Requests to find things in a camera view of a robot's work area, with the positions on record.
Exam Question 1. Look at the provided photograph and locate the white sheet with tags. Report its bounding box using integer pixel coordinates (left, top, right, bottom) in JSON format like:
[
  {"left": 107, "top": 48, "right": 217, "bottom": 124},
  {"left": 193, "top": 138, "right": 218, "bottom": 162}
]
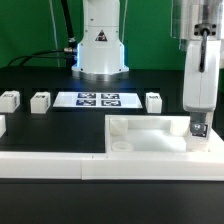
[{"left": 53, "top": 92, "right": 142, "bottom": 109}]

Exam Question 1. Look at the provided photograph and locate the white square tabletop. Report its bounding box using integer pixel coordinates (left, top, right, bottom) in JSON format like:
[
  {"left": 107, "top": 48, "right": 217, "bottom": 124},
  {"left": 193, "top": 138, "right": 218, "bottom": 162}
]
[{"left": 105, "top": 115, "right": 224, "bottom": 154}]

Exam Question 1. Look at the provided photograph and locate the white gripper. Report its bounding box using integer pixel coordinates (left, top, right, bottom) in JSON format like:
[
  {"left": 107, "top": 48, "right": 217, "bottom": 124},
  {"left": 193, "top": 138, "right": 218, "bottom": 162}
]
[{"left": 183, "top": 40, "right": 221, "bottom": 134}]

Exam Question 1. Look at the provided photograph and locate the white U-shaped fence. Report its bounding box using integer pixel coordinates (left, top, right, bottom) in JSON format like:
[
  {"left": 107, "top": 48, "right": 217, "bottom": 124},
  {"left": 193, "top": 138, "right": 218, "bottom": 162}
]
[{"left": 0, "top": 114, "right": 224, "bottom": 181}]

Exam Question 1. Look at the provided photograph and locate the white thin cable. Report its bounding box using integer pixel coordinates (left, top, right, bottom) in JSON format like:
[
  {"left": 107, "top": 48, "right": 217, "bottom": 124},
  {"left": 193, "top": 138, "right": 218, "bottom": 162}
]
[{"left": 48, "top": 0, "right": 62, "bottom": 68}]

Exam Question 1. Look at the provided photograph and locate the black cable bundle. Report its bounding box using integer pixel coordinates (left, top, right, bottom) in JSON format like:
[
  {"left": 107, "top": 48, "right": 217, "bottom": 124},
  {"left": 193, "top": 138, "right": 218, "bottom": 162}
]
[{"left": 7, "top": 0, "right": 78, "bottom": 67}]

